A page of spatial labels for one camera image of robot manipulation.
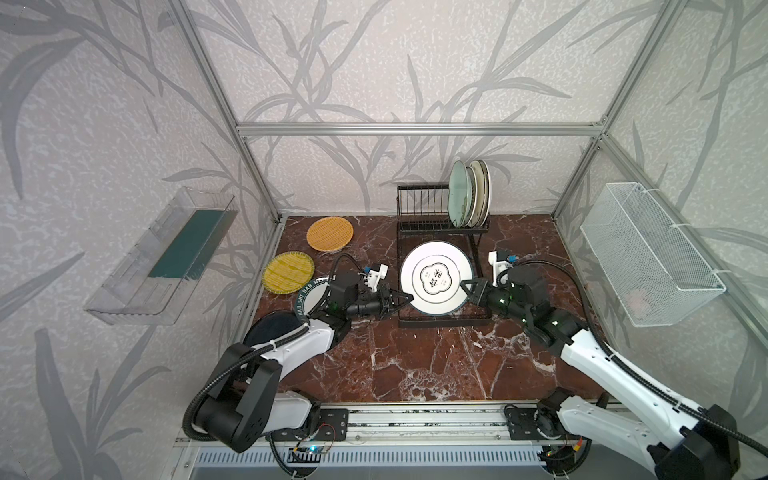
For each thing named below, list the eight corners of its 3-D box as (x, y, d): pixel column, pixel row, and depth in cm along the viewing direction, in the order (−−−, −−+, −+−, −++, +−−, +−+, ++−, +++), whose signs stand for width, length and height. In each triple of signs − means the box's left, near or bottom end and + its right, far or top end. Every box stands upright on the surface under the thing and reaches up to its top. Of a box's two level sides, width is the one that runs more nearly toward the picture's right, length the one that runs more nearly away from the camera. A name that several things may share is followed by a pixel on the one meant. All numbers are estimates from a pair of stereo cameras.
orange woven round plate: (303, 251, 112) (302, 247, 110) (312, 220, 122) (311, 216, 120) (350, 251, 112) (349, 248, 110) (355, 220, 122) (354, 216, 121)
